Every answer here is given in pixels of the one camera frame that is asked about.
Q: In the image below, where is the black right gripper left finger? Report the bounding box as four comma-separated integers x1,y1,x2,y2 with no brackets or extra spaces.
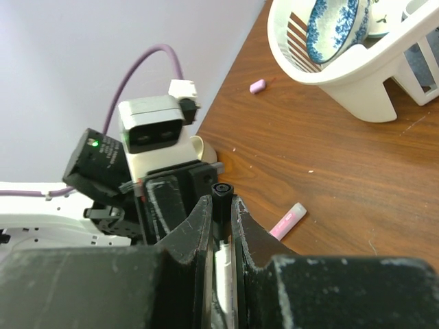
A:
1,196,213,328

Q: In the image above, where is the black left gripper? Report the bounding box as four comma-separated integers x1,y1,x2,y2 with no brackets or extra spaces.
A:
118,160,226,246

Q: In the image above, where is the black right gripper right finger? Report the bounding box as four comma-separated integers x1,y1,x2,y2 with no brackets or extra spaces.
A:
231,197,438,328

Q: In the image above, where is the small black pen cap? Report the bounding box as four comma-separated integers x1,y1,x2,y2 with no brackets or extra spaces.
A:
211,183,234,241

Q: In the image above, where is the white black marker pen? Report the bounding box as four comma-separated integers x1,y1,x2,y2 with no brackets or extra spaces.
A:
215,241,235,328

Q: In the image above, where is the pink highlighter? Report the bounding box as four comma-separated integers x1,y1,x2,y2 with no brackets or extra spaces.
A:
270,202,307,241

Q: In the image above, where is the purple highlighter cap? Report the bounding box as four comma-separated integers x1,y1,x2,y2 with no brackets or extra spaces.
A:
249,79,267,95

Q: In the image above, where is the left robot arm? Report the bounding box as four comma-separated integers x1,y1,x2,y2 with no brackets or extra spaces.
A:
1,129,224,257

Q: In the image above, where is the beige ceramic bowl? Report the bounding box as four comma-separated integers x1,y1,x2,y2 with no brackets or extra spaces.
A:
190,135,217,164

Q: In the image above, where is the white plastic dish basket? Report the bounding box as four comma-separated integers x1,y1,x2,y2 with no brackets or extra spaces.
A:
267,1,438,123

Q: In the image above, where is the blue white patterned bowl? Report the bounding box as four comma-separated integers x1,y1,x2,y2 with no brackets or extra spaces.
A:
306,0,372,64

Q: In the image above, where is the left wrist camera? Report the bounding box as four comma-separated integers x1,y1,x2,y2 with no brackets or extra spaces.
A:
117,80,199,183

